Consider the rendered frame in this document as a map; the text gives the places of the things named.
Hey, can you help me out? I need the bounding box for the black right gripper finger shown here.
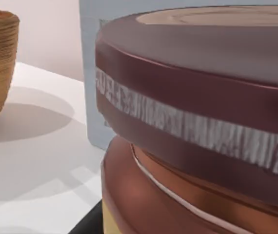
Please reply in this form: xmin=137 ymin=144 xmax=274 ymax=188
xmin=68 ymin=199 xmax=103 ymax=234

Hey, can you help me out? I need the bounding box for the pale grey-blue box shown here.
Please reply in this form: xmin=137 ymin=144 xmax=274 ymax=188
xmin=79 ymin=0 xmax=278 ymax=150

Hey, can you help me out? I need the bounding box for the brown jar with maroon lid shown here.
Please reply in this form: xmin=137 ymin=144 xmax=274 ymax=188
xmin=94 ymin=5 xmax=278 ymax=234

